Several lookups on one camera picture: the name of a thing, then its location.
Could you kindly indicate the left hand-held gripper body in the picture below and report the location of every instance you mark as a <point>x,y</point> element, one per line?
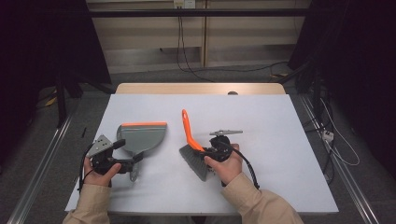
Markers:
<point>100,146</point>

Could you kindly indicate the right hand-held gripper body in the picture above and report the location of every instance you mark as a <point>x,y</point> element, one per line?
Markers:
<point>221,149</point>

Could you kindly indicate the white table cover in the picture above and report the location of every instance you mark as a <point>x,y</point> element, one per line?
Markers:
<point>264,107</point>

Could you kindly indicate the wooden table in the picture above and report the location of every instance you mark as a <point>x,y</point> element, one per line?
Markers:
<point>186,88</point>

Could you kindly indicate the small black stick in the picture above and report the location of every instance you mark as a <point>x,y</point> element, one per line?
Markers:
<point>83,132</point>

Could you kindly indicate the dark curtain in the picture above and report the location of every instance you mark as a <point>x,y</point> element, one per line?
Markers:
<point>364,62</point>
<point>37,46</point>

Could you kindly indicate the person's left hand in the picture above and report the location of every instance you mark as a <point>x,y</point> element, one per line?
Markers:
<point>98,179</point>

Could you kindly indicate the aluminium rail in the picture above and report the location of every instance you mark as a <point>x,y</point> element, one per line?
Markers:
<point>37,177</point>
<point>351,186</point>

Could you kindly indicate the white power adapter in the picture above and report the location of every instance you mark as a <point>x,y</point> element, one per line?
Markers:
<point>328,136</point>

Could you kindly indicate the white wall socket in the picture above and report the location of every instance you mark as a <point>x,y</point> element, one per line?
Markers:
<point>184,3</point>

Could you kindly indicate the grey dustpan with orange edge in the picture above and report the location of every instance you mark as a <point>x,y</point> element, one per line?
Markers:
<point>143,138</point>

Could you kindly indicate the black metal stand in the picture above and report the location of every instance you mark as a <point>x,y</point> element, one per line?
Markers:
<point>316,93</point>
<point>60,102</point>

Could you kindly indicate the person's right hand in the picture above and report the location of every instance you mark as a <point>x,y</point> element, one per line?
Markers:
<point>229,169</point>

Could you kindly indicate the orange brush with grey bristles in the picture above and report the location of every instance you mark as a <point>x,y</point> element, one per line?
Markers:
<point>189,130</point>

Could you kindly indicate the wooden post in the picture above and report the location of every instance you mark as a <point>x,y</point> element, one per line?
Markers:
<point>204,37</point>

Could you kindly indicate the black crossbar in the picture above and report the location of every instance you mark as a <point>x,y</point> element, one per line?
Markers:
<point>202,12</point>

